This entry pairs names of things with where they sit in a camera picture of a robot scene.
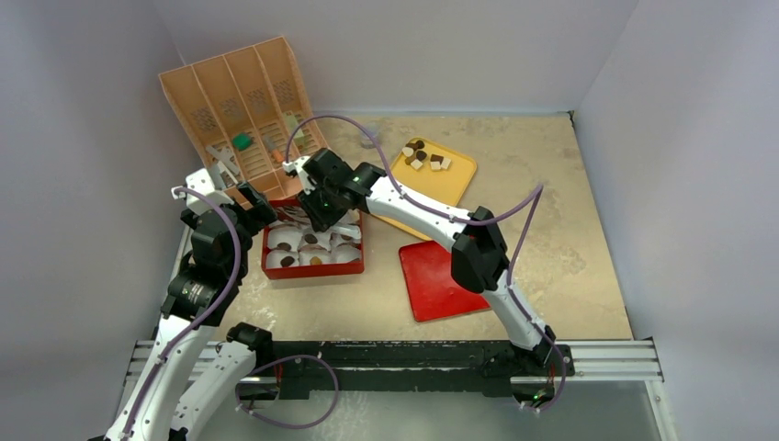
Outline metal tongs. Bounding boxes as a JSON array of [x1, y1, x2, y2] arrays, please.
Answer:
[[275, 205, 363, 242]]

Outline yellow tray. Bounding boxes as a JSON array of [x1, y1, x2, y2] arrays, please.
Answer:
[[389, 137, 478, 206]]

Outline green eraser block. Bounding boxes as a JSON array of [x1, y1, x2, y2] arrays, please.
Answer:
[[231, 132, 254, 152]]

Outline red chocolate box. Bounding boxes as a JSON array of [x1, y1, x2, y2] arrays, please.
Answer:
[[261, 199, 365, 280]]

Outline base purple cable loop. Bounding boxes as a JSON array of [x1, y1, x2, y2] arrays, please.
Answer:
[[234, 355, 338, 430]]

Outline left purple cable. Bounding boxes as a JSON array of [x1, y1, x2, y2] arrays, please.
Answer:
[[119, 187, 243, 441]]

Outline metal bracket plate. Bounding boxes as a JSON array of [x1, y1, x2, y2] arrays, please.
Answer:
[[206, 144, 241, 176]]

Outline orange handled cutter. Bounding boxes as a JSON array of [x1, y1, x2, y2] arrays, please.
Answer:
[[262, 135, 284, 164]]

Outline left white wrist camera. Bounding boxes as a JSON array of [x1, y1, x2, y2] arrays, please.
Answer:
[[171, 168, 235, 215]]

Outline peach desk organizer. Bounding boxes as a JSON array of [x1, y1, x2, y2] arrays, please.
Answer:
[[159, 37, 327, 200]]

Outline small clear cup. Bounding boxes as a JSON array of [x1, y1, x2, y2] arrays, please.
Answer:
[[360, 124, 380, 149]]

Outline red box lid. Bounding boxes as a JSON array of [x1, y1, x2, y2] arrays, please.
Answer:
[[399, 241, 490, 322]]

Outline dark chocolate piece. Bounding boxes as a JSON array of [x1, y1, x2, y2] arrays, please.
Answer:
[[280, 256, 296, 267]]

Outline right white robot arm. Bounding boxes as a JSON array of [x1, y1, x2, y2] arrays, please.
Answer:
[[283, 149, 555, 374]]

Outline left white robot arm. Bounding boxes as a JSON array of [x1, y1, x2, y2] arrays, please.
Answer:
[[101, 182, 277, 440]]

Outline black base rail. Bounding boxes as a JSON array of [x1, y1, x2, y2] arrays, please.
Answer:
[[124, 337, 664, 403]]

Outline pale green sticky notes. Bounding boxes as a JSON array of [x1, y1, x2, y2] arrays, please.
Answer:
[[284, 112, 305, 146]]

